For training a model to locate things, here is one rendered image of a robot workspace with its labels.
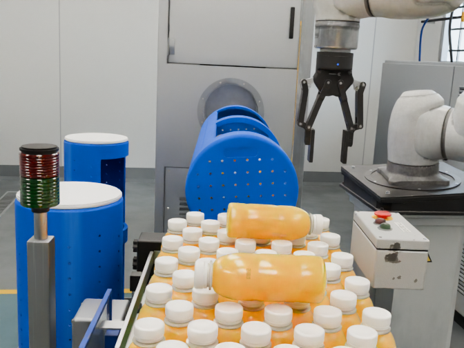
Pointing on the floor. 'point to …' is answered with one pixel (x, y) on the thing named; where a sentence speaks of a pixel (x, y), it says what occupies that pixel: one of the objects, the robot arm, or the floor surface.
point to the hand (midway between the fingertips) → (327, 148)
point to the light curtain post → (297, 150)
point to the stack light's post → (41, 292)
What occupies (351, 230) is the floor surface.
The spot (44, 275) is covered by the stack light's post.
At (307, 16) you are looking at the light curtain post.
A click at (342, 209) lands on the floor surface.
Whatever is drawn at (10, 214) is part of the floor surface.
